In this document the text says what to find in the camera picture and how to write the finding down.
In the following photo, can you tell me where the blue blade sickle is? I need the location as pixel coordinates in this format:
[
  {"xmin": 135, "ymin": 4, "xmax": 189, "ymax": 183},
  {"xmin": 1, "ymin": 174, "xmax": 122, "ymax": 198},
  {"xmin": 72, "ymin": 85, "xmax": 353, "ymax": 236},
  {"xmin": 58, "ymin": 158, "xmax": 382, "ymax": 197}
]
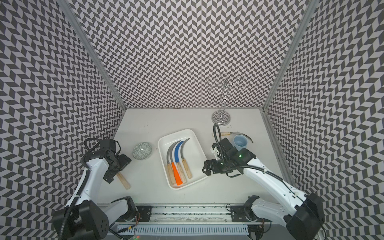
[{"xmin": 174, "ymin": 141, "xmax": 187, "ymax": 184}]

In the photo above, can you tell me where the chrome wire stand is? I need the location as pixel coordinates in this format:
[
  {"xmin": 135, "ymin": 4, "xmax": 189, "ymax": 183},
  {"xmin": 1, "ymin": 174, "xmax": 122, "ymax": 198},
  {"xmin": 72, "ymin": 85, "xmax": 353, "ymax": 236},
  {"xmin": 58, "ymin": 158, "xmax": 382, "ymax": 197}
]
[{"xmin": 207, "ymin": 73, "xmax": 245, "ymax": 127}]

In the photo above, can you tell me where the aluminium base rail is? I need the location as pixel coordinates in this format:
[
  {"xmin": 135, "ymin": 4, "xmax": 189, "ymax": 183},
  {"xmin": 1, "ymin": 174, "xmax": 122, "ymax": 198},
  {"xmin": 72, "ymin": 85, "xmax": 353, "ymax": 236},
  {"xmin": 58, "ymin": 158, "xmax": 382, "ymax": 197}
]
[{"xmin": 98, "ymin": 203, "xmax": 301, "ymax": 236}]

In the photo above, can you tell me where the aluminium corner post right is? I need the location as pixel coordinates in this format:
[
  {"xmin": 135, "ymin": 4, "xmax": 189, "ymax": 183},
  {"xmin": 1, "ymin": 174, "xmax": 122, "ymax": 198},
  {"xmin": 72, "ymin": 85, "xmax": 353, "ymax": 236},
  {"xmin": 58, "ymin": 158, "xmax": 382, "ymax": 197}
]
[{"xmin": 263, "ymin": 0, "xmax": 320, "ymax": 111}]

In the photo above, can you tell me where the orange collar sickle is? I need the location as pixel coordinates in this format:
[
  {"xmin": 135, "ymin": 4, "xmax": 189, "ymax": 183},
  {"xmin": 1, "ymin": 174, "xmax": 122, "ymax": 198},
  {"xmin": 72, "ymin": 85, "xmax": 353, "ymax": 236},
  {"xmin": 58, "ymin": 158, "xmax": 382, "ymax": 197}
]
[{"xmin": 168, "ymin": 141, "xmax": 183, "ymax": 186}]

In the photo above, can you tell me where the aluminium corner post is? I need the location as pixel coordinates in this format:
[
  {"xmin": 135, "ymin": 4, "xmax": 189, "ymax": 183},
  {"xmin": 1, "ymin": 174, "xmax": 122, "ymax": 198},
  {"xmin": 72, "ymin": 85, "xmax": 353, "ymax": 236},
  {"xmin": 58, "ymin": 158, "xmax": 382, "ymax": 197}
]
[
  {"xmin": 263, "ymin": 0, "xmax": 320, "ymax": 111},
  {"xmin": 57, "ymin": 0, "xmax": 127, "ymax": 111}
]

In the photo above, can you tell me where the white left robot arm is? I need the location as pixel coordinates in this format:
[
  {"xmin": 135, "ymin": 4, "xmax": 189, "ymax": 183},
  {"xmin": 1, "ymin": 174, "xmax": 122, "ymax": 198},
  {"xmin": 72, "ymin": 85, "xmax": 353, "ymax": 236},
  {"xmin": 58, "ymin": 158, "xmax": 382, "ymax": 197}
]
[{"xmin": 52, "ymin": 138, "xmax": 139, "ymax": 240}]

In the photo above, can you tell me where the aluminium corner post left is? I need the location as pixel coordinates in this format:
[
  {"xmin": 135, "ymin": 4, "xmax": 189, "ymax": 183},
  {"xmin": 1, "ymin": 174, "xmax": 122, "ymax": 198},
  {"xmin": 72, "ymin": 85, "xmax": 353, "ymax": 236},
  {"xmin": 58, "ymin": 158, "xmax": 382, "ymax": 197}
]
[{"xmin": 57, "ymin": 0, "xmax": 127, "ymax": 111}]

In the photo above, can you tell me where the wooden handle sickle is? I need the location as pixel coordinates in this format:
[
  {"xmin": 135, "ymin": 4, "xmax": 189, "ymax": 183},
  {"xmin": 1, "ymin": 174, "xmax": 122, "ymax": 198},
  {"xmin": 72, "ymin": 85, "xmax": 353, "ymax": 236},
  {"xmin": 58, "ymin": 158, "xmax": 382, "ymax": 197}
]
[
  {"xmin": 181, "ymin": 138, "xmax": 193, "ymax": 179},
  {"xmin": 117, "ymin": 172, "xmax": 131, "ymax": 190}
]

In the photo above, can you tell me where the light blue mug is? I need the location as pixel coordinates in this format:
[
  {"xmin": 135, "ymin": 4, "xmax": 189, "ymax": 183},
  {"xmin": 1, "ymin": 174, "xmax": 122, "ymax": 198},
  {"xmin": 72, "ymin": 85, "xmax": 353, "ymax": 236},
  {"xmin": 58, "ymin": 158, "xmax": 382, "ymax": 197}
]
[{"xmin": 234, "ymin": 135, "xmax": 248, "ymax": 151}]

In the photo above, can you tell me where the white plastic storage box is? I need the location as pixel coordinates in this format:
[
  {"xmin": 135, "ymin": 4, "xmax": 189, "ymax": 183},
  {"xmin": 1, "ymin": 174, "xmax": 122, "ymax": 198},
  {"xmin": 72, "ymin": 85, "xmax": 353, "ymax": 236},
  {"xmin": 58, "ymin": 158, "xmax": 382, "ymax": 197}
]
[{"xmin": 158, "ymin": 129, "xmax": 208, "ymax": 191}]

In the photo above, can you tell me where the clear glass cup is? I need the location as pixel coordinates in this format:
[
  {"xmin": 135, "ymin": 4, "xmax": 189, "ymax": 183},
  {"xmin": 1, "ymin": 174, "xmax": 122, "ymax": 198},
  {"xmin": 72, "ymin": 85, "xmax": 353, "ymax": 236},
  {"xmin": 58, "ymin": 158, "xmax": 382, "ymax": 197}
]
[{"xmin": 132, "ymin": 142, "xmax": 153, "ymax": 160}]

